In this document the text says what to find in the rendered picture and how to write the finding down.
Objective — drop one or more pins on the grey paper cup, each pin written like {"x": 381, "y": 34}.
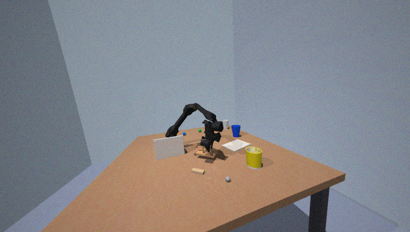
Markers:
{"x": 225, "y": 124}

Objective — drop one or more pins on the yellow cup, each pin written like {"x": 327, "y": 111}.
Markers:
{"x": 254, "y": 157}

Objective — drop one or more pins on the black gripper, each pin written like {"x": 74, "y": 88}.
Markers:
{"x": 207, "y": 143}

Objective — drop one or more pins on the white rectangular sheet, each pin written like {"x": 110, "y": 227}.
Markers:
{"x": 235, "y": 145}

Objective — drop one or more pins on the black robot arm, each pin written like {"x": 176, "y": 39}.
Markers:
{"x": 209, "y": 126}

